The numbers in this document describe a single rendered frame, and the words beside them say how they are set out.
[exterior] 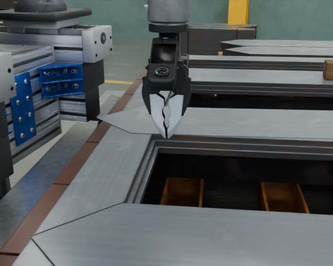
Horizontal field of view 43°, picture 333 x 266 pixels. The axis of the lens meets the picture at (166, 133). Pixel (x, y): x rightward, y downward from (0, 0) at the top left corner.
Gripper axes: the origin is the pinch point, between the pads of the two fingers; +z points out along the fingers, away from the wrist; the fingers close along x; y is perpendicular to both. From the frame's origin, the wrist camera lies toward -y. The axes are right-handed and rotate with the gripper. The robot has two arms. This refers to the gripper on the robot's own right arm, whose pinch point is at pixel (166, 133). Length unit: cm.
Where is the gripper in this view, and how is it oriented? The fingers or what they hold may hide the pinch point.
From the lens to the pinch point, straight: 79.8
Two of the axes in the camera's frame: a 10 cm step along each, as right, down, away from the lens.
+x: -9.9, -0.4, 1.1
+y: 1.2, -3.4, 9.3
